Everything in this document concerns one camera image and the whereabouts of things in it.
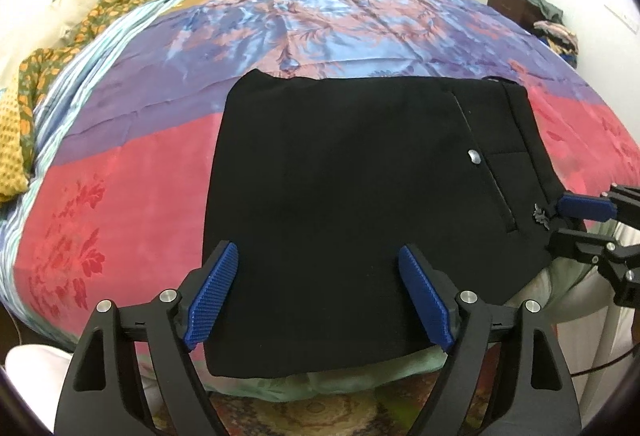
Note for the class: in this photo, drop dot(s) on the cream pillow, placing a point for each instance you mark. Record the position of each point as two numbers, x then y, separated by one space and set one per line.
60 5

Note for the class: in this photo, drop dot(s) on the orange green floral cloth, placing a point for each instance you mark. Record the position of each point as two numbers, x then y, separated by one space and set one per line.
100 10

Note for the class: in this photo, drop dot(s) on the dark brown cabinet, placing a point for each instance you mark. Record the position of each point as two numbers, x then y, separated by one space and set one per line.
505 3

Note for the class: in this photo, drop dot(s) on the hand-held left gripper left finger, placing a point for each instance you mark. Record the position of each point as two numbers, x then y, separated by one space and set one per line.
215 296

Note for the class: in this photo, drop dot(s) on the patterned rug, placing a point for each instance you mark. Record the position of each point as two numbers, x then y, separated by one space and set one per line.
325 413

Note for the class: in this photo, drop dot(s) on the black pants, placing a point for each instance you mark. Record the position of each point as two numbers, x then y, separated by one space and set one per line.
350 191

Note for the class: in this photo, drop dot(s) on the grey cloth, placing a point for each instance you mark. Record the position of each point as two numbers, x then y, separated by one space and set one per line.
540 0

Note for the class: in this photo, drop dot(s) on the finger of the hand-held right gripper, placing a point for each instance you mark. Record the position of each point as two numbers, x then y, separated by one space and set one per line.
575 243
585 207

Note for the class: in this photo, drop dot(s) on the colourful satin bedspread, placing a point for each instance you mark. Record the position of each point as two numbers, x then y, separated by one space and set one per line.
150 176

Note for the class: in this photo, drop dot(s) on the yellow dotted cloth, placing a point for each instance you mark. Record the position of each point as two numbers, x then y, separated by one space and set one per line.
10 150

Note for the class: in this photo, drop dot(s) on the pile of colourful clothes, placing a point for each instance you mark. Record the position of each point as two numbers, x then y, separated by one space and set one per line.
557 35

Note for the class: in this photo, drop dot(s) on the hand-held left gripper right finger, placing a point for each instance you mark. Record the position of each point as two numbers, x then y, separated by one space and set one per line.
425 301

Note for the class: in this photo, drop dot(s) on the white wall switch plate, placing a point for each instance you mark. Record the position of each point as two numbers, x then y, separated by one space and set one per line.
622 17

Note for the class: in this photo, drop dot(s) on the white bed frame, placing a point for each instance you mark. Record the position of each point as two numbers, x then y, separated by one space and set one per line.
607 346

